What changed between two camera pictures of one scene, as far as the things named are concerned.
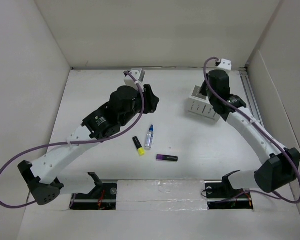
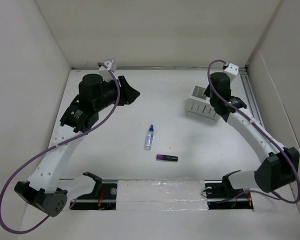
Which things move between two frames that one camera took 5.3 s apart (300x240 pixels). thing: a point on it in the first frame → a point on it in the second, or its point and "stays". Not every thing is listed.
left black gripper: x=150 y=100 → x=128 y=94
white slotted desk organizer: x=199 y=104 stays
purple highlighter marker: x=168 y=158 stays
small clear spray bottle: x=148 y=142 stays
